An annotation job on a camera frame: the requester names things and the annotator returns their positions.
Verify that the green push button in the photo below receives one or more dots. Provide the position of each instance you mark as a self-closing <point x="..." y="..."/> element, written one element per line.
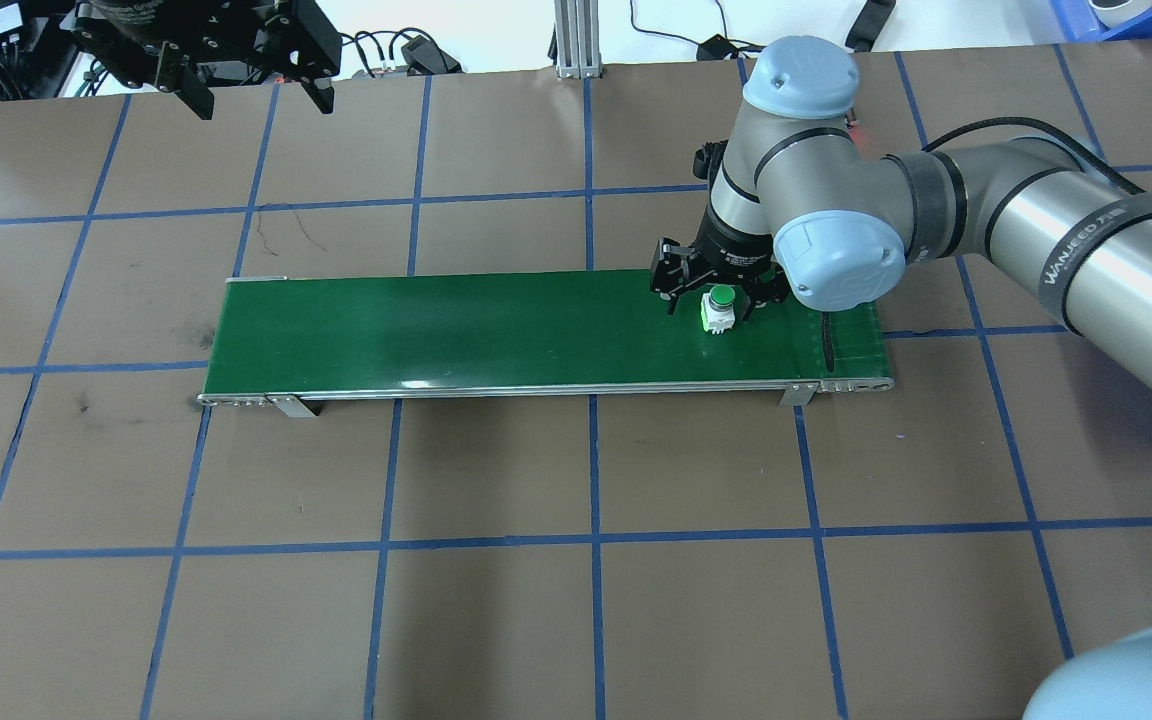
<point x="719" y="312"/>

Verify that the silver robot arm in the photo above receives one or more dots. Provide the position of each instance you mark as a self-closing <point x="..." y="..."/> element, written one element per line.
<point x="1036" y="230"/>

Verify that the black power adapter brick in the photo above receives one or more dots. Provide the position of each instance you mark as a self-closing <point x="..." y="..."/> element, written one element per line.
<point x="871" y="22"/>
<point x="426" y="55"/>

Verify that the black box with white label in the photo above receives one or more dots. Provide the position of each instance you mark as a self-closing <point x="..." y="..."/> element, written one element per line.
<point x="6" y="60"/>

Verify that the small black box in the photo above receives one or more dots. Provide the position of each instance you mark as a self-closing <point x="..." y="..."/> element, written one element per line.
<point x="726" y="47"/>

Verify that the green belt conveyor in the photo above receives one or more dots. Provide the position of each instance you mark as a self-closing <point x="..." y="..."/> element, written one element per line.
<point x="456" y="330"/>

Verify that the white printed mug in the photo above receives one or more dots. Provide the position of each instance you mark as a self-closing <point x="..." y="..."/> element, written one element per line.
<point x="1121" y="10"/>

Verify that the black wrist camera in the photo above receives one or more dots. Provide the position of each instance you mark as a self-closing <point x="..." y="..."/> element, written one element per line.
<point x="708" y="162"/>

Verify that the aluminium profile post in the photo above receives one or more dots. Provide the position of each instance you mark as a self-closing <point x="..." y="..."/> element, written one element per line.
<point x="578" y="40"/>

